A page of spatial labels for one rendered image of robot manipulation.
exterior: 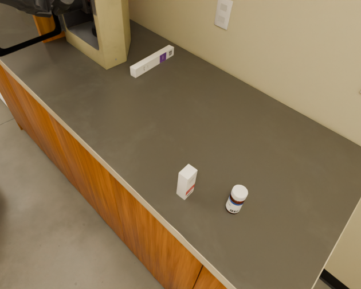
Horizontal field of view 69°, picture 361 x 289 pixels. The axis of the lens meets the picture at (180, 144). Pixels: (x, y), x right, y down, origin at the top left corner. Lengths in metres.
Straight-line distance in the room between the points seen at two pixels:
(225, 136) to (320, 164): 0.32
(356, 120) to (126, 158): 0.82
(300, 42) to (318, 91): 0.19
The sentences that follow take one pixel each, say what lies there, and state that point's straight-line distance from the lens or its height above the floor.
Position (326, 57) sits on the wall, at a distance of 1.07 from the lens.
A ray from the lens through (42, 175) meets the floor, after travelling 2.10.
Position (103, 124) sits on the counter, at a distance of 0.96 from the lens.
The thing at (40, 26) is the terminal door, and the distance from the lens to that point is 1.37.
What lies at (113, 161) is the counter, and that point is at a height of 0.94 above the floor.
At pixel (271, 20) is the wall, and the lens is 1.11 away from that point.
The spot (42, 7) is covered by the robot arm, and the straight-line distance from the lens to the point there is 1.15.
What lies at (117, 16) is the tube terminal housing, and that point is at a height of 1.14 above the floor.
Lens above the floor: 1.60
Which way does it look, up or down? 48 degrees down
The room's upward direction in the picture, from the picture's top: 6 degrees clockwise
